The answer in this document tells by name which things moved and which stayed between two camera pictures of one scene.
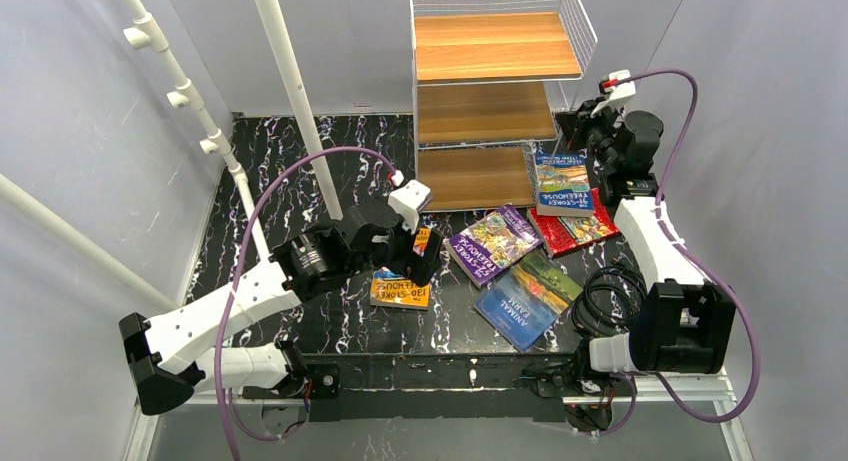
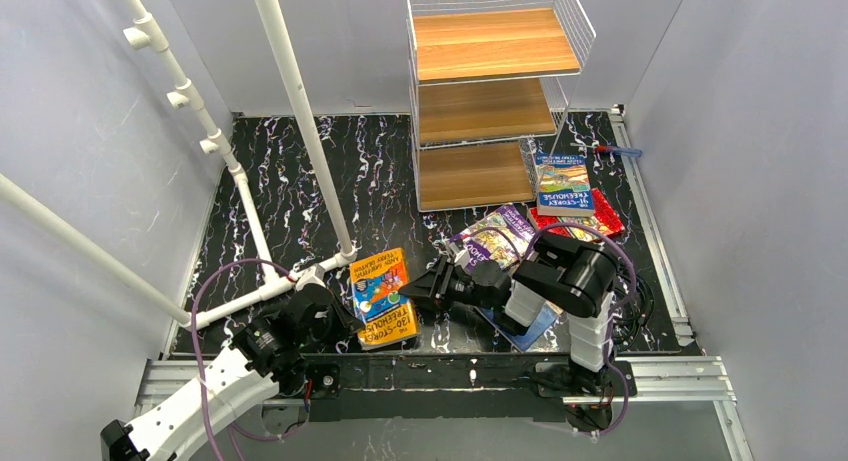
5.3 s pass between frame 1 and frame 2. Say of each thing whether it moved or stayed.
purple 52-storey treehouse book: stayed
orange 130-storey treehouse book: moved
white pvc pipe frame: stayed
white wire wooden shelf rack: stayed
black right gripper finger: moved
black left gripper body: moved
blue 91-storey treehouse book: stayed
